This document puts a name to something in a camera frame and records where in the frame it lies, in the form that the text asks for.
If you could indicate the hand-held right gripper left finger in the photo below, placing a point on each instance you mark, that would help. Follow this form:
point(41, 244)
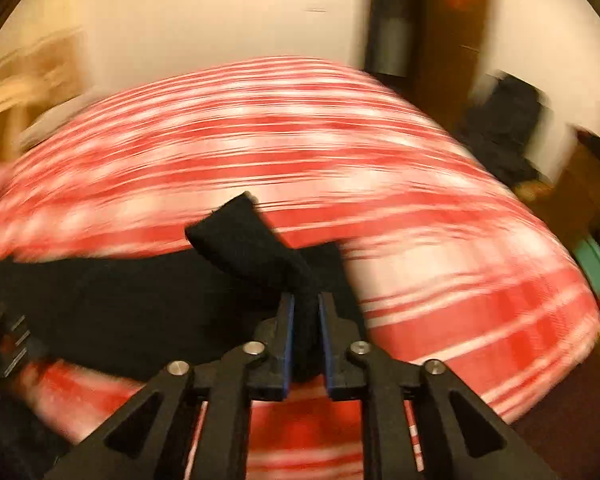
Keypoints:
point(289, 345)

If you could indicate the white light switch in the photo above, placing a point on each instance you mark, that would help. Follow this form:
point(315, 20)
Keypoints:
point(316, 10)

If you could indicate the wooden cabinet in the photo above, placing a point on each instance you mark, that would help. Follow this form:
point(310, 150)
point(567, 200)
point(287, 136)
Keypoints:
point(587, 185)

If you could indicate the cream and wood headboard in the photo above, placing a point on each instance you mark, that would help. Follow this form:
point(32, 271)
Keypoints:
point(10, 105)

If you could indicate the black pants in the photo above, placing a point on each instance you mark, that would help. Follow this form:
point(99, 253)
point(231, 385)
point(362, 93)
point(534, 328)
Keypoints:
point(130, 310)

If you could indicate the brown wooden door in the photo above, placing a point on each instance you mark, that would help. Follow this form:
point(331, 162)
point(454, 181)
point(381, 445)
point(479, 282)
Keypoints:
point(455, 50)

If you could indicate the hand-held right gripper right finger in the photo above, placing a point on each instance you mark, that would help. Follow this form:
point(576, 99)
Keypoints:
point(326, 345)

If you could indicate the bed with red plaid sheet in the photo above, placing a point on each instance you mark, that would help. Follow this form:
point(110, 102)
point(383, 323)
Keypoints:
point(330, 160)

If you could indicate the teal box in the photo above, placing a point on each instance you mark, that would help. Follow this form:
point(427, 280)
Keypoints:
point(591, 265)

